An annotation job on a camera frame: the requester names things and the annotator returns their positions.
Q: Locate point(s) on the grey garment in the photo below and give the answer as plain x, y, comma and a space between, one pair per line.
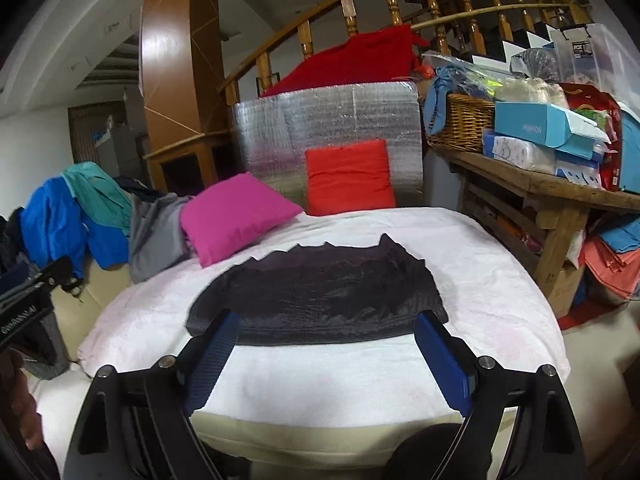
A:
155, 235

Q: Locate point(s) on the folded blue cloth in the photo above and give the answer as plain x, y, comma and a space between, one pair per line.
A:
622, 235

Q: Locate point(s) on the white tissue pack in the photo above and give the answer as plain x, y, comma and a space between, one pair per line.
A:
520, 152

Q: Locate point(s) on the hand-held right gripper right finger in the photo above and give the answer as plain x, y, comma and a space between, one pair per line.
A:
442, 360

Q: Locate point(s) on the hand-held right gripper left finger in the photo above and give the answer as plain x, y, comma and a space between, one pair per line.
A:
212, 360

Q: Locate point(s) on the red snack bag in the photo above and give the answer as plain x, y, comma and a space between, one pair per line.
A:
595, 105

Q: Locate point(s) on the dark grey cloth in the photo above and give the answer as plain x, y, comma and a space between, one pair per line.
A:
47, 350

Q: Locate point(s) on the red cloth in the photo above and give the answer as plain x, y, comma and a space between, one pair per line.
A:
360, 60

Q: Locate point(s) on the clear plastic bag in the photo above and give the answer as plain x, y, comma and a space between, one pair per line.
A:
530, 91

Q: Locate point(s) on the wicker basket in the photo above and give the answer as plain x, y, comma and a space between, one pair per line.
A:
465, 125

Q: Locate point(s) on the wooden table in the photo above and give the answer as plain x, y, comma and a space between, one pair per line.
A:
555, 195

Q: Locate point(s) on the teal garment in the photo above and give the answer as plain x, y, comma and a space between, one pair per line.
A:
100, 195

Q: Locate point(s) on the person's left forearm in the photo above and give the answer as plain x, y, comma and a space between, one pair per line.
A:
15, 400

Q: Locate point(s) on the black garment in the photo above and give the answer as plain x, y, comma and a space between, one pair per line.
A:
320, 290

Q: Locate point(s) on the light blue cloth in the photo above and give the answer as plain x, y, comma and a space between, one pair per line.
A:
442, 92

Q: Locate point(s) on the wooden stair railing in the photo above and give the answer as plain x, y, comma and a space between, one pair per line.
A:
350, 5

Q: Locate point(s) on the wooden pillar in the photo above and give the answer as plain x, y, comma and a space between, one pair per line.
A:
172, 70

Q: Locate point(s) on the blue garment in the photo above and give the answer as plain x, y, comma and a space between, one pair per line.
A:
55, 225

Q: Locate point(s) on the red pillow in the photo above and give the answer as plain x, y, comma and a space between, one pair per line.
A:
350, 180

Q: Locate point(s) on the white blanket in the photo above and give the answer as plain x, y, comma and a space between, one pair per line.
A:
350, 375

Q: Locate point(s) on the salmon cloth stack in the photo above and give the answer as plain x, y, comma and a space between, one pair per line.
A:
607, 270

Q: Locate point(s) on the silver foil board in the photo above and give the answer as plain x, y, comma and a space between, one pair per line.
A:
320, 120

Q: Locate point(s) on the blue cardboard box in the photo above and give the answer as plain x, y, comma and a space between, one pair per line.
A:
540, 127

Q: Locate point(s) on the pink pillow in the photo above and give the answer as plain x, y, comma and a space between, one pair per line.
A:
235, 220

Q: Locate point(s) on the clear plastic storage box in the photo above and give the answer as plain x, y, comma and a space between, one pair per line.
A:
595, 50

